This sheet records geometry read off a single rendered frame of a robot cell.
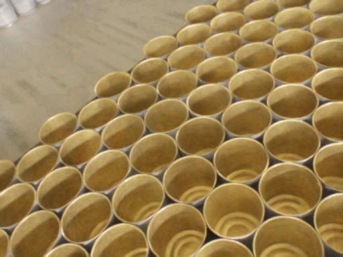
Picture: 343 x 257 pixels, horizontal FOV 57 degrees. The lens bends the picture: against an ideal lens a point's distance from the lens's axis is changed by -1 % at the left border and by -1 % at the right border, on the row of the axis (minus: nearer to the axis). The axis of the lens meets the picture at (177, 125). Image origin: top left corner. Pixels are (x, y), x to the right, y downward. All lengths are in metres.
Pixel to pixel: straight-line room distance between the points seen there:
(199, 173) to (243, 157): 0.07
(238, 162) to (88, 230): 0.24
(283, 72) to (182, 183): 0.25
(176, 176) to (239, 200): 0.09
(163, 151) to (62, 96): 0.31
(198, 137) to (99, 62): 0.36
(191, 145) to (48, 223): 0.24
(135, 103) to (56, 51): 0.36
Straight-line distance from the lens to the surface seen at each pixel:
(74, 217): 0.47
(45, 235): 0.52
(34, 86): 0.80
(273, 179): 0.43
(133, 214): 0.48
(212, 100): 0.54
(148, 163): 0.50
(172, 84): 0.57
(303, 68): 0.56
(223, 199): 0.42
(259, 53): 0.59
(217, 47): 0.63
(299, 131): 0.46
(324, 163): 0.46
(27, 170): 0.56
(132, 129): 0.53
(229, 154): 0.45
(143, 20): 0.86
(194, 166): 0.44
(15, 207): 0.55
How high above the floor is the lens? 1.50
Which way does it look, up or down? 49 degrees down
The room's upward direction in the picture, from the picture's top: 18 degrees counter-clockwise
